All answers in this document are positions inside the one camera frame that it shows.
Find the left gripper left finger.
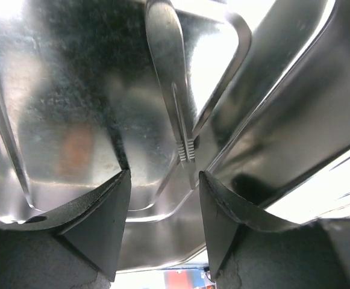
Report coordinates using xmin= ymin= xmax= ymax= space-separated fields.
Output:
xmin=0 ymin=170 xmax=131 ymax=288

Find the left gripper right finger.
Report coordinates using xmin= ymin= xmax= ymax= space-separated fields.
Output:
xmin=199 ymin=171 xmax=350 ymax=288

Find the steel instrument tray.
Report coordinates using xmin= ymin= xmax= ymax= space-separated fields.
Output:
xmin=0 ymin=1 xmax=350 ymax=273

